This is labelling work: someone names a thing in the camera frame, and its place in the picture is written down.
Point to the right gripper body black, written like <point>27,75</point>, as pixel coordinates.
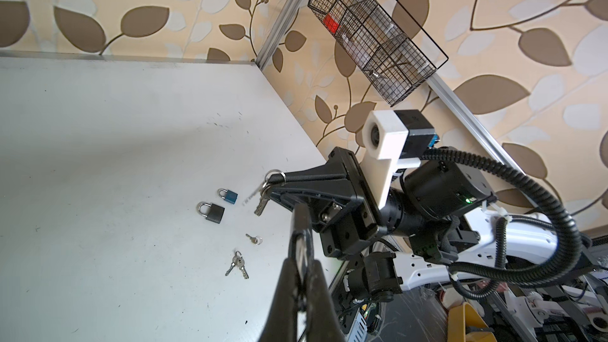
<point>351,221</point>

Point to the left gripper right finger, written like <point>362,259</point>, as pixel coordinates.
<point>322,321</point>

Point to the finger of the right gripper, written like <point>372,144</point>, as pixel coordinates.
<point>318,198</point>
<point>334,174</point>

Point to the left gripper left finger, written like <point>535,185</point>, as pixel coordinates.
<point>282,322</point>

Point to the small blue padlock key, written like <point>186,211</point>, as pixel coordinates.
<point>256,240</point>

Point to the blue padlock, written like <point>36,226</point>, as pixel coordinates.
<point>227,195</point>

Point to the black padlock key bunch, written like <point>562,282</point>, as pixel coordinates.
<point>238,262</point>

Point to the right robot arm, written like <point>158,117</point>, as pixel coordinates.
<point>413,217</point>

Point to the key bunch silver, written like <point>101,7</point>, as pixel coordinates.
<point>271,178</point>

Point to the yellow bin outside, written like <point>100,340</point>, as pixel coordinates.
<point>465,324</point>

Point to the red cap in basket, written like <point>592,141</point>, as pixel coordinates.
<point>330,24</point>

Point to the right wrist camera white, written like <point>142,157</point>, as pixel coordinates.
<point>393,140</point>

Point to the side wire basket black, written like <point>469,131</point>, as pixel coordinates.
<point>387,42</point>

